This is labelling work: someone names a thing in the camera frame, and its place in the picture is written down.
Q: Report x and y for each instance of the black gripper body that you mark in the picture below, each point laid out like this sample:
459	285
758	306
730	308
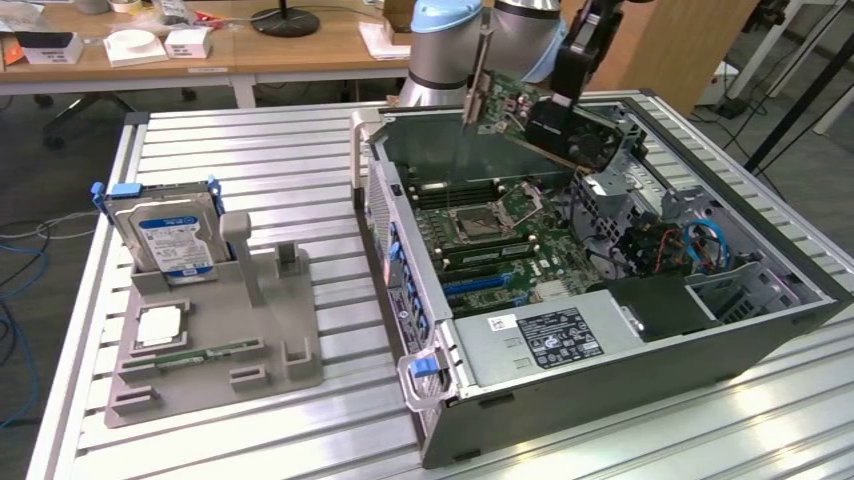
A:
596	25

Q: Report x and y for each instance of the green graphics card black fan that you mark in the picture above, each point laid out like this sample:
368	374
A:
500	100

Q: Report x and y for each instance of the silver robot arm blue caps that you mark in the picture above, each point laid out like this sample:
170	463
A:
433	60

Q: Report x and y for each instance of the wooden cabinet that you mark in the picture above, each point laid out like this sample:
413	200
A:
667	50

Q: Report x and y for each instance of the black power adapter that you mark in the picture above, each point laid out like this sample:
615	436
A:
731	109

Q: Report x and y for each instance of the grey metal disk bay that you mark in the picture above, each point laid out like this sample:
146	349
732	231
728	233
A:
613	200
740	300

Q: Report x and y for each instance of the silver socket cover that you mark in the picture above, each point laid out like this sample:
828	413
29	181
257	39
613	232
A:
520	200

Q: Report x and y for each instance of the white papers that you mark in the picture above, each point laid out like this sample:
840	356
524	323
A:
383	45

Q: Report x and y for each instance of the brown cardboard box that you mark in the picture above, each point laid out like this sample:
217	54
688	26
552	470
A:
396	15

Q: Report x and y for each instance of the thin metal locking lever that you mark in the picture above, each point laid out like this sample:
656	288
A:
451	197

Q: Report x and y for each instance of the CPU socket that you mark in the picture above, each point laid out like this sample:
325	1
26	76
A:
476	222

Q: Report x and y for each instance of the black tripod pole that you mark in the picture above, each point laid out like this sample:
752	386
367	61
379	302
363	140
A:
800	105

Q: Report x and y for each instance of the green motherboard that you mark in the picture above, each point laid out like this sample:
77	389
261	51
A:
556	260

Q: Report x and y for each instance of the wooden desk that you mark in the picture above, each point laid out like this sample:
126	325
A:
300	55

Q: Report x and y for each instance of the black expansion slot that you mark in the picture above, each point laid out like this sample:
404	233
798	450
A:
469	273

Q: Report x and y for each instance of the silver chipset heatsink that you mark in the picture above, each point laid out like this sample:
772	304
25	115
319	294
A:
552	291

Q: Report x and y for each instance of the long blue expansion slot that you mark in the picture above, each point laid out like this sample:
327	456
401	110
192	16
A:
487	284

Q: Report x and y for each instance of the black lamp base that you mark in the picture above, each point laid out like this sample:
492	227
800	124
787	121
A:
285	25

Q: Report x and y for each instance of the grey power supply with label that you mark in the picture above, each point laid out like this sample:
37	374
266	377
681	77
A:
480	350

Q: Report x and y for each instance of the small white box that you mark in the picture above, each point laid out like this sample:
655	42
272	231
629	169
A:
186	45

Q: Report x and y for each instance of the blue case latch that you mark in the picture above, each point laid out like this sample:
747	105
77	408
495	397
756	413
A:
421	369

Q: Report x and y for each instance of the white round holder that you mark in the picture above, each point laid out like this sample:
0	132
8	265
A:
133	47

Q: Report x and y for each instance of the black grey PC case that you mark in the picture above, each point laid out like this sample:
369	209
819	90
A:
600	415

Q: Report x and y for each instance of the hard disk with blue rails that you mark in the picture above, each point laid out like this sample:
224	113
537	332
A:
166	240

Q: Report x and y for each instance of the grey parts rack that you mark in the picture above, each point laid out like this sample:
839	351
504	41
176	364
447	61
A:
220	325

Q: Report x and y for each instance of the grey cup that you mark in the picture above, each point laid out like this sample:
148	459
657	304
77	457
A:
90	6

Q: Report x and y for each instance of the black office chair base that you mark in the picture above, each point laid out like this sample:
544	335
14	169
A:
56	139

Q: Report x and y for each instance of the white box black top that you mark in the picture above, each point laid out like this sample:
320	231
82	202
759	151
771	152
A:
49	55

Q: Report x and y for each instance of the green RAM stick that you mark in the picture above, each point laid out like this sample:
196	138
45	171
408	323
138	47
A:
200	355

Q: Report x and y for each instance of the silver CPU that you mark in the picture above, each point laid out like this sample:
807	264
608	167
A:
160	327

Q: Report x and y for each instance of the orange packet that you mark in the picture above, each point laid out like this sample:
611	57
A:
9	55

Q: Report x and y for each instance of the white desk frame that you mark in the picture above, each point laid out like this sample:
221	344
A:
760	60

